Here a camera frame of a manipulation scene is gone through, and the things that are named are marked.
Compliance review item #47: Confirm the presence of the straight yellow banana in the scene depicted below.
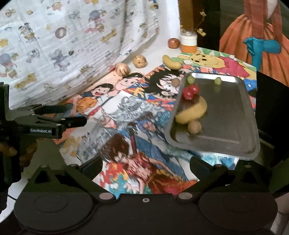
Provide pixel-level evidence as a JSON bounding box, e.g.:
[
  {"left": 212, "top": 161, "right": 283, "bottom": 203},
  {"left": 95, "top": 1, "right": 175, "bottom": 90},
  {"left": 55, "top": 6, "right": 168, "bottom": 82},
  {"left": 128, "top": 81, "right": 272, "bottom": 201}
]
[{"left": 175, "top": 96, "right": 208, "bottom": 124}]

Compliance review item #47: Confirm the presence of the striped yellow pepino melon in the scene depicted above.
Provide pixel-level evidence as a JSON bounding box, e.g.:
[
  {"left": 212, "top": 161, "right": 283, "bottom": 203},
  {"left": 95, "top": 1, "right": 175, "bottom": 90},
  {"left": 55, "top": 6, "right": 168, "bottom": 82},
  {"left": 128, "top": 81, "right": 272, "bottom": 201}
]
[
  {"left": 116, "top": 63, "right": 130, "bottom": 77},
  {"left": 133, "top": 55, "right": 148, "bottom": 68}
]

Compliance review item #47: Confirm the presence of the dark wooden door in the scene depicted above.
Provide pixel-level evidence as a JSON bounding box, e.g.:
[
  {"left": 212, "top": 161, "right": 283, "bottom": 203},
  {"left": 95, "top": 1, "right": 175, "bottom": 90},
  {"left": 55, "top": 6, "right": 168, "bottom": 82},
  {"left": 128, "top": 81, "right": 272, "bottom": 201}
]
[{"left": 199, "top": 0, "right": 289, "bottom": 163}]

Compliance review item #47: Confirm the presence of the white and orange jar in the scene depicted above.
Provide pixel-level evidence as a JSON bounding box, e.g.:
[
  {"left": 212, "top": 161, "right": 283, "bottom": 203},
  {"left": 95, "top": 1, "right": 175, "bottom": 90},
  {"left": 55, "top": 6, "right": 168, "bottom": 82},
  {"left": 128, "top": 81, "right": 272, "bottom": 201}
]
[{"left": 180, "top": 32, "right": 197, "bottom": 53}]

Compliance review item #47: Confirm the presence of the brown wooden door jamb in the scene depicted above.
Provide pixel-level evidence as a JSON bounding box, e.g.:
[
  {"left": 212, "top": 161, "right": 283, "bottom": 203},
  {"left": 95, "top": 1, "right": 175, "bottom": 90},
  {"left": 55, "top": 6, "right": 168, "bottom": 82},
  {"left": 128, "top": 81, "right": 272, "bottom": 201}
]
[{"left": 178, "top": 0, "right": 204, "bottom": 34}]

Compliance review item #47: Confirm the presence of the yellow flower twig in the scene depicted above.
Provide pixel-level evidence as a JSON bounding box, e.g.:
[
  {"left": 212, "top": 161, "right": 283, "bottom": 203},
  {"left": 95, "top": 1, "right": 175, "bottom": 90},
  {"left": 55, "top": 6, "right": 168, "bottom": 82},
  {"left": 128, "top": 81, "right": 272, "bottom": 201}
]
[{"left": 180, "top": 9, "right": 207, "bottom": 37}]

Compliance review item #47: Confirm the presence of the person's left hand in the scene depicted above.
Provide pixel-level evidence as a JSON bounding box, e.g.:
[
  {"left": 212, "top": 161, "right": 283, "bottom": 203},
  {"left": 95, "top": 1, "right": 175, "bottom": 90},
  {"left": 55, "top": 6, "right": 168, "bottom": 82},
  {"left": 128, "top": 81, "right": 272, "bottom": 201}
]
[{"left": 0, "top": 140, "right": 38, "bottom": 167}]

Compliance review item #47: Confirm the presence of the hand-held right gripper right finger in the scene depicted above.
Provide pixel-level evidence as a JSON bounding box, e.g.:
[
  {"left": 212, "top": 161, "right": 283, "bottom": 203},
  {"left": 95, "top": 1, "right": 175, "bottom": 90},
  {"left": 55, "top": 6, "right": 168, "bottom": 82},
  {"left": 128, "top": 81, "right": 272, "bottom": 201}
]
[{"left": 176, "top": 156, "right": 270, "bottom": 203}]

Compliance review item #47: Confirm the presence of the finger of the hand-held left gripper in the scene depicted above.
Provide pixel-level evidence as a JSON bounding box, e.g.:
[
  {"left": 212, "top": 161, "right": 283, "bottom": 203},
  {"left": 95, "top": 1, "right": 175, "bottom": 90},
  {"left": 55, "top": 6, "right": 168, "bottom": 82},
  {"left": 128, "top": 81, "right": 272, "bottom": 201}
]
[
  {"left": 36, "top": 115, "right": 87, "bottom": 130},
  {"left": 33, "top": 104, "right": 68, "bottom": 117}
]

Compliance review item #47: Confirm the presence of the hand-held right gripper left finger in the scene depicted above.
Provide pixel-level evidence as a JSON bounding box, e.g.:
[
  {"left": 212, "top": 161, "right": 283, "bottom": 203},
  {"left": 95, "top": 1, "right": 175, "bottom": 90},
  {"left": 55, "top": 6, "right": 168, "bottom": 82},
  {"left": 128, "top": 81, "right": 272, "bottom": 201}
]
[{"left": 28, "top": 155, "right": 118, "bottom": 203}]

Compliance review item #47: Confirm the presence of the wall poster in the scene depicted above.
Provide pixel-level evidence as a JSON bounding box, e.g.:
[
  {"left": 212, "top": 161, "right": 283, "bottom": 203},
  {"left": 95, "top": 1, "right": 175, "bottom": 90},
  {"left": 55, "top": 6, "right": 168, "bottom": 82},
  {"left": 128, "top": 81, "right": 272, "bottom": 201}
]
[{"left": 219, "top": 0, "right": 289, "bottom": 86}]

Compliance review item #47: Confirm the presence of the curved yellow banana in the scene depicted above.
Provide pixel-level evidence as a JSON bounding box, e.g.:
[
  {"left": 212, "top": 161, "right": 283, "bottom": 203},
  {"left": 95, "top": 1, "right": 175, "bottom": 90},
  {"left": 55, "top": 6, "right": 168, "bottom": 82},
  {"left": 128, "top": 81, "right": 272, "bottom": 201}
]
[{"left": 163, "top": 55, "right": 182, "bottom": 70}]

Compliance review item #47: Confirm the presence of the metal baking tray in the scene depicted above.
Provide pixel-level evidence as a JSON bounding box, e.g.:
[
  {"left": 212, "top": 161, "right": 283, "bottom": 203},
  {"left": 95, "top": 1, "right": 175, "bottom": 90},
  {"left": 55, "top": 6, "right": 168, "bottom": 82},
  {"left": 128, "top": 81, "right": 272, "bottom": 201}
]
[{"left": 164, "top": 72, "right": 260, "bottom": 161}]

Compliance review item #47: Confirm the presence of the cartoon printed tablecloth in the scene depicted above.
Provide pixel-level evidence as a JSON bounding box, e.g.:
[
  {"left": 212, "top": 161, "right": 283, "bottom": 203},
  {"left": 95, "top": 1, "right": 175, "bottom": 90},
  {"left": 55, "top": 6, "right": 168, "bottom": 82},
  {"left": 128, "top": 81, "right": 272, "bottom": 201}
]
[{"left": 52, "top": 47, "right": 258, "bottom": 195}]

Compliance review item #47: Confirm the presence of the white printed blanket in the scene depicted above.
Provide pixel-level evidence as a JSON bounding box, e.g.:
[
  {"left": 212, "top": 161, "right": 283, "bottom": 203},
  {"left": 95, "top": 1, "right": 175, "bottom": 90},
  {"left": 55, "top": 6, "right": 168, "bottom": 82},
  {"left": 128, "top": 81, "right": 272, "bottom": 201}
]
[{"left": 0, "top": 0, "right": 159, "bottom": 110}]

